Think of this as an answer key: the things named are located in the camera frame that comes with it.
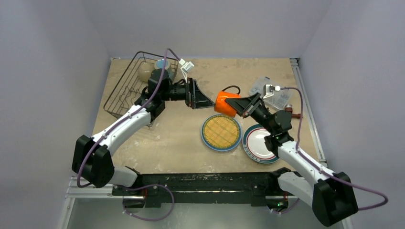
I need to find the blue butterfly mug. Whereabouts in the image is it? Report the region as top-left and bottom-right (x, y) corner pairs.
(154, 59), (175, 81)

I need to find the white ceramic bowl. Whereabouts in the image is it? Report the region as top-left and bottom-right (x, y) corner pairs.
(138, 62), (154, 83)

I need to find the black wire dish rack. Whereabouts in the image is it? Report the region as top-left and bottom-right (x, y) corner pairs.
(103, 51), (163, 119)

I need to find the brown pipe fitting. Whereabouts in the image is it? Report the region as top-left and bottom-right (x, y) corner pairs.
(284, 107), (303, 119)

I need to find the blue plate with bamboo pattern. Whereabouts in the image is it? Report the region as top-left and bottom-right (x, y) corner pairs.
(200, 113), (243, 152)

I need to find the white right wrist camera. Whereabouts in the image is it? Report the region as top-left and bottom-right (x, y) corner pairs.
(262, 84), (281, 100)

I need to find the red translucent cup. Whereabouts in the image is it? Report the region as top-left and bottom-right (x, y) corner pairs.
(214, 85), (241, 118)

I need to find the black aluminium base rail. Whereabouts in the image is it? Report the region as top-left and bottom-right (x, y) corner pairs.
(64, 172), (304, 209)

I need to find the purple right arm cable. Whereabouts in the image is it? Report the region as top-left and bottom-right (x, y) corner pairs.
(270, 87), (389, 216)

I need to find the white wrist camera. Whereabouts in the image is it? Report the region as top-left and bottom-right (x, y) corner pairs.
(262, 84), (281, 100)
(179, 59), (195, 73)

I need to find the striped rim white plate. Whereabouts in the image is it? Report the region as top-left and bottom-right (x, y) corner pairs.
(242, 124), (279, 164)

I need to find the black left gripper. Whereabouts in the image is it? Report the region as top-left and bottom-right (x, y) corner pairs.
(161, 78), (215, 109)

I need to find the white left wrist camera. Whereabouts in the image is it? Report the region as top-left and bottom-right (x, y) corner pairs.
(179, 59), (195, 73)

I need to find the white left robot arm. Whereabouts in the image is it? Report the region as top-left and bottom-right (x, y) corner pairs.
(72, 69), (215, 195)

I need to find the clear plastic screw box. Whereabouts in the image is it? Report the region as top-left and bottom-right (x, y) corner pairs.
(248, 76), (293, 110)

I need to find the round woven bamboo mat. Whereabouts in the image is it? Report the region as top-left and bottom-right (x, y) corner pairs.
(203, 115), (240, 149)

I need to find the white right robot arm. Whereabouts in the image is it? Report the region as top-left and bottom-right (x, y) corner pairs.
(225, 94), (359, 227)

